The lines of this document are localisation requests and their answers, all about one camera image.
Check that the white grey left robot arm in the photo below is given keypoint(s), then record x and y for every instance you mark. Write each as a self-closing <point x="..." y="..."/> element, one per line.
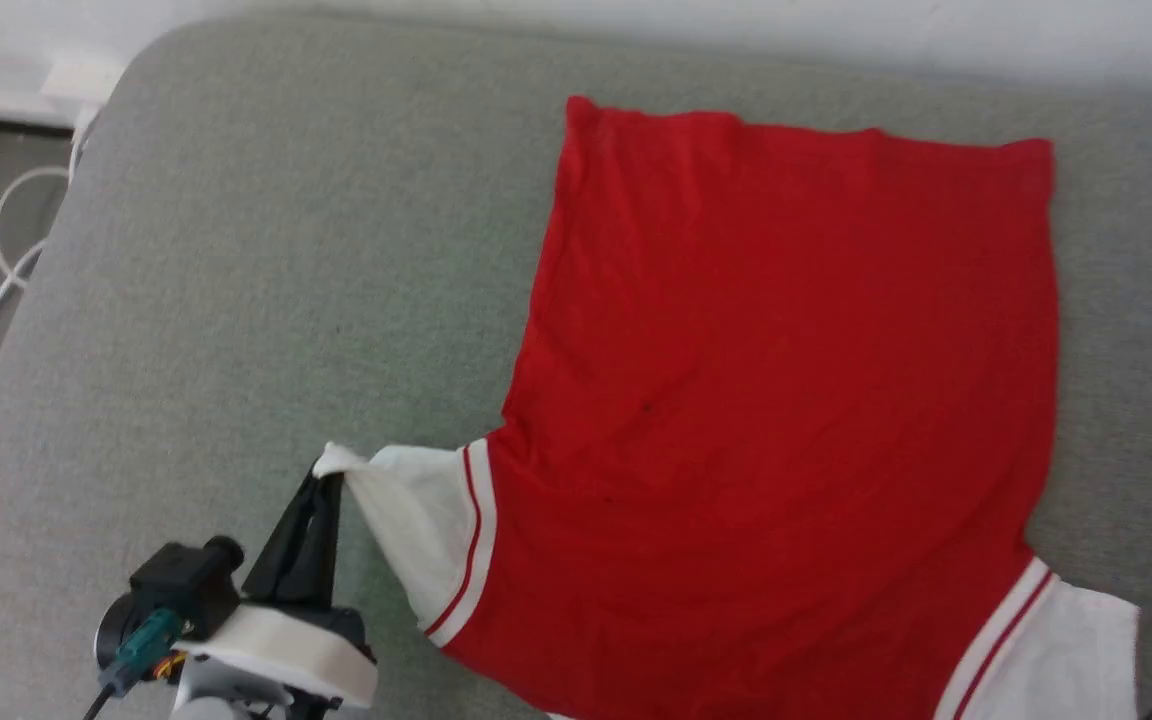
<point x="206" y="705"/>

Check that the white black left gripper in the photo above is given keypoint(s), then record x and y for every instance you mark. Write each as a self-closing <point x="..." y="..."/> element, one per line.
<point x="306" y="655"/>

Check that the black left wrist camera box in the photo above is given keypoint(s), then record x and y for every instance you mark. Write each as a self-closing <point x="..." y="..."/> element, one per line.
<point x="181" y="580"/>

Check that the grey fabric sofa cushion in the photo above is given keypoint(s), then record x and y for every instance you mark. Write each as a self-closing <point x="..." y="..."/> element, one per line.
<point x="286" y="300"/>

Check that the red and white shirt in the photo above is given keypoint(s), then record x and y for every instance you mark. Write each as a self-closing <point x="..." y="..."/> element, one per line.
<point x="786" y="400"/>

